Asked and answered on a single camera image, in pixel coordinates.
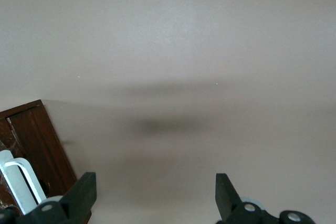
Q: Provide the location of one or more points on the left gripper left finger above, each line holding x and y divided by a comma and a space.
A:
78, 197

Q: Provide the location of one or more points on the plain dark wooden drawer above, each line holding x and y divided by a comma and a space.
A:
39, 142

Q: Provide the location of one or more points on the dark brown wooden drawer cabinet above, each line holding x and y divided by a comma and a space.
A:
21, 108

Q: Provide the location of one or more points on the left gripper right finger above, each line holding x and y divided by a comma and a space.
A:
225, 197

